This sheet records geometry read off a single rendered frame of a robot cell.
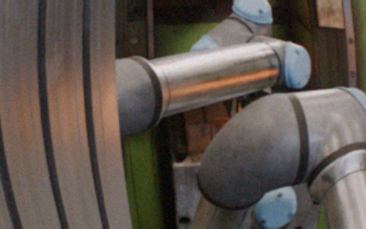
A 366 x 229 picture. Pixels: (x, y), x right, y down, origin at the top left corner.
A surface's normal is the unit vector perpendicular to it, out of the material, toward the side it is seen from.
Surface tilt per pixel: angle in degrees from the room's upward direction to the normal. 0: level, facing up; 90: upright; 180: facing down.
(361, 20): 90
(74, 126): 90
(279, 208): 89
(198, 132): 90
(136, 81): 53
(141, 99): 80
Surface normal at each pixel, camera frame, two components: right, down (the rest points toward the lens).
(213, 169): -0.83, 0.07
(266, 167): -0.18, 0.43
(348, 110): 0.13, -0.59
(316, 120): 0.12, -0.39
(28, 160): 0.94, 0.07
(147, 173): 0.05, 0.33
